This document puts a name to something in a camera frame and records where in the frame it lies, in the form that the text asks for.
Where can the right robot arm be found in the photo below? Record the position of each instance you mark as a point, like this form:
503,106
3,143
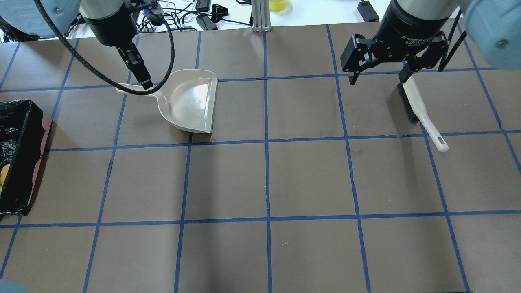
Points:
494,26

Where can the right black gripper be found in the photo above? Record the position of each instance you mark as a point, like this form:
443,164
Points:
407,25

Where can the beige hand brush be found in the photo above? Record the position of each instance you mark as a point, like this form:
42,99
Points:
416,112

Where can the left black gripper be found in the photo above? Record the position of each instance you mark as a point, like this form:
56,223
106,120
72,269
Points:
109,30

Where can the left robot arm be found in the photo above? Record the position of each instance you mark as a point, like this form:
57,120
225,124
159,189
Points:
44,19

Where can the black-lined pink trash bin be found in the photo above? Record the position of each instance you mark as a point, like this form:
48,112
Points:
24,129

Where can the yellow tape roll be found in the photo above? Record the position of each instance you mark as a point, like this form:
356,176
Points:
278,5

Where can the beige plastic dustpan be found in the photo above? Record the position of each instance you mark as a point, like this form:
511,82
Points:
187,100

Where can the black power brick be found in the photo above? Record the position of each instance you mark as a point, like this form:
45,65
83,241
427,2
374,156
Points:
367,11

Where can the aluminium frame post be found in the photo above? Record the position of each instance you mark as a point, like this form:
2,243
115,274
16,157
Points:
261,16

